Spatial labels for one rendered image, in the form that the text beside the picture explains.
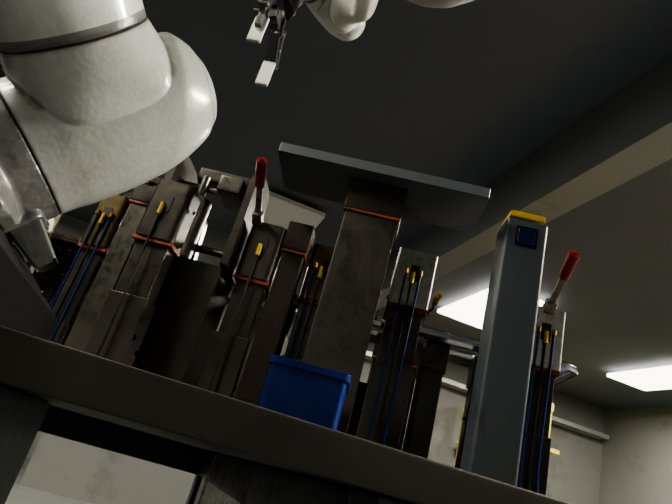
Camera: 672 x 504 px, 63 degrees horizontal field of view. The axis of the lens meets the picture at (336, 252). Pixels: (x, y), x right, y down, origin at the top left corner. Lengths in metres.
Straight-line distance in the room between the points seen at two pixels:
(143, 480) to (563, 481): 6.00
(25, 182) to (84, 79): 0.12
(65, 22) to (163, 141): 0.15
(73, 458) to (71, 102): 5.17
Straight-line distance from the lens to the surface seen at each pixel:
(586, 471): 9.51
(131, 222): 1.14
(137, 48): 0.63
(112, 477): 5.67
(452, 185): 0.95
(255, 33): 1.26
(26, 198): 0.64
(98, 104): 0.62
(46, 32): 0.62
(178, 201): 1.03
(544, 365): 1.08
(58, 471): 5.70
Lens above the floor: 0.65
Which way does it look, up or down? 23 degrees up
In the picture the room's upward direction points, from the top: 16 degrees clockwise
